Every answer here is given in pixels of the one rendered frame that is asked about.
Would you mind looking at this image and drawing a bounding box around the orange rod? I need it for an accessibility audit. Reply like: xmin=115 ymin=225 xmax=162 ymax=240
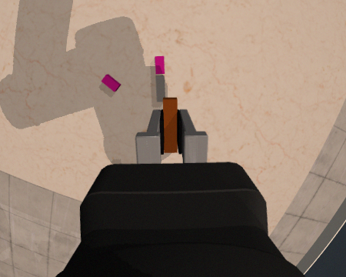
xmin=163 ymin=98 xmax=178 ymax=153

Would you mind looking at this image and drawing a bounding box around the grey rod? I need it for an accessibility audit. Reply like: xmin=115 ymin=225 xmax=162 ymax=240
xmin=155 ymin=75 xmax=165 ymax=102

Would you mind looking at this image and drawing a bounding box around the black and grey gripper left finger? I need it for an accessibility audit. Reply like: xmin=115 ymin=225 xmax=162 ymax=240
xmin=135 ymin=109 xmax=165 ymax=164

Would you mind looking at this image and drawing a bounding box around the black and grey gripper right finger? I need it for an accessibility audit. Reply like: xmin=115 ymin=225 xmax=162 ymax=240
xmin=177 ymin=109 xmax=208 ymax=163

